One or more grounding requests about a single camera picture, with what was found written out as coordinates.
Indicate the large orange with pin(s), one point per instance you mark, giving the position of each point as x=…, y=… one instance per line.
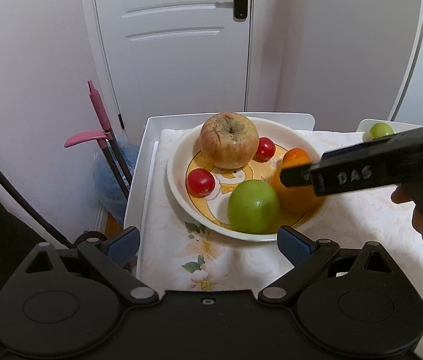
x=294, y=200

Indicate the white floral tablecloth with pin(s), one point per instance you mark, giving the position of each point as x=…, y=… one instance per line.
x=177, y=254

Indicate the pink dustpan handle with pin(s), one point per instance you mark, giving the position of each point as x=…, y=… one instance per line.
x=104, y=141

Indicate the white tray table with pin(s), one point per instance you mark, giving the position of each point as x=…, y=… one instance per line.
x=141, y=183
x=398, y=127

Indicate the large yellowish russet apple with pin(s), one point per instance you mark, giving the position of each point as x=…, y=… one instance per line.
x=228, y=140

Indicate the white right tray table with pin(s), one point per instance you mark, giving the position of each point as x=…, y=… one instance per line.
x=398, y=127

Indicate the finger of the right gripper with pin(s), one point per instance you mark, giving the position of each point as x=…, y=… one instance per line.
x=296, y=176

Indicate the small red tomato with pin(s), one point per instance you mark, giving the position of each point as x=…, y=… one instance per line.
x=200, y=182
x=265, y=151

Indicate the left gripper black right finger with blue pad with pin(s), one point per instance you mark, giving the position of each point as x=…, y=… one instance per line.
x=308, y=258

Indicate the small orange tangerine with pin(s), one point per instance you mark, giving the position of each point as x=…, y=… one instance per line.
x=295, y=157

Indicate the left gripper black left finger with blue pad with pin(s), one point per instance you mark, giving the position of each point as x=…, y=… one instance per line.
x=109, y=258

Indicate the pink broom handle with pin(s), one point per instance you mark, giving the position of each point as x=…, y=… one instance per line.
x=105, y=123

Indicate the white panel door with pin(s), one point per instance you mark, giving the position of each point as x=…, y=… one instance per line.
x=171, y=57

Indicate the white plate with duck picture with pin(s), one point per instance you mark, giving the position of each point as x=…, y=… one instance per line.
x=211, y=211

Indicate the green apple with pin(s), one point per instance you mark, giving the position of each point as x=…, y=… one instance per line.
x=253, y=207
x=378, y=131

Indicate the white left tray table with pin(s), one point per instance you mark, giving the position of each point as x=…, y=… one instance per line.
x=141, y=183

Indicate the blue plastic bag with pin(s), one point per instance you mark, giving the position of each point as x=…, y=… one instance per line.
x=106, y=184

